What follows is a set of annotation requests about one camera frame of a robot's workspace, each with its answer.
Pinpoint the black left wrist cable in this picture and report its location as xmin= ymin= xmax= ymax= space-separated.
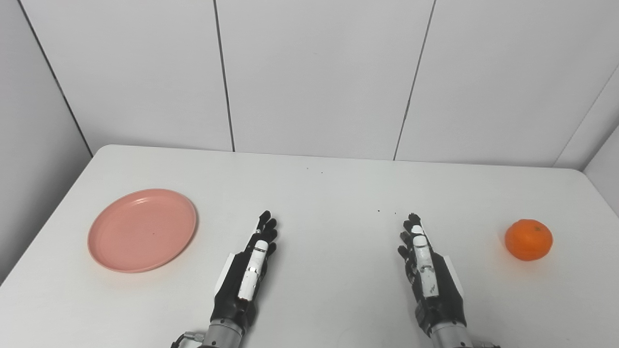
xmin=170 ymin=331 xmax=206 ymax=348

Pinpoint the pink round plate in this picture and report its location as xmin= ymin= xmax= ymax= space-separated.
xmin=88 ymin=188 xmax=198 ymax=274

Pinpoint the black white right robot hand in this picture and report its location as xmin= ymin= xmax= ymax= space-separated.
xmin=398 ymin=213 xmax=469 ymax=337

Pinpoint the orange mandarin fruit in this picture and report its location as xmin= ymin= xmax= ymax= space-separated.
xmin=504 ymin=219 xmax=554 ymax=262

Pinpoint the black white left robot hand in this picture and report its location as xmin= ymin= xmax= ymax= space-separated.
xmin=210 ymin=210 xmax=279 ymax=334

